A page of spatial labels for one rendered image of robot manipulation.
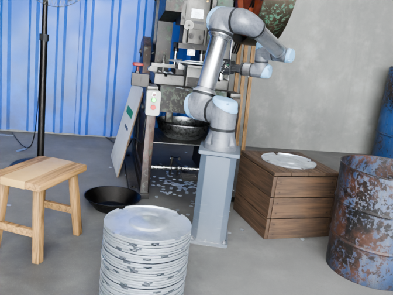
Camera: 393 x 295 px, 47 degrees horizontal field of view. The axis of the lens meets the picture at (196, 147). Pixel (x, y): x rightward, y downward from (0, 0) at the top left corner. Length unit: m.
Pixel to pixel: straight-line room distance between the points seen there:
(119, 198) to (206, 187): 0.68
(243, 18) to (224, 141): 0.55
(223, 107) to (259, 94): 2.21
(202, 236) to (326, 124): 2.62
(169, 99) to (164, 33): 0.55
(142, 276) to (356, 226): 0.96
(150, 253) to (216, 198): 0.72
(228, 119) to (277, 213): 0.57
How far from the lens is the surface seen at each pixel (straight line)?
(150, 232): 1.46
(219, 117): 1.99
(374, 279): 2.08
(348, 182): 2.00
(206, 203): 2.07
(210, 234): 2.13
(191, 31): 2.69
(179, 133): 2.71
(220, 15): 2.13
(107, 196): 2.56
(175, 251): 1.45
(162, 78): 2.64
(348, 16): 4.47
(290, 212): 2.30
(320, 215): 2.41
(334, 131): 4.56
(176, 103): 2.58
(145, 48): 3.02
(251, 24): 2.09
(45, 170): 1.96
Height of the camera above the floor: 0.93
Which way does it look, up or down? 14 degrees down
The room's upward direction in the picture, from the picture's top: 7 degrees clockwise
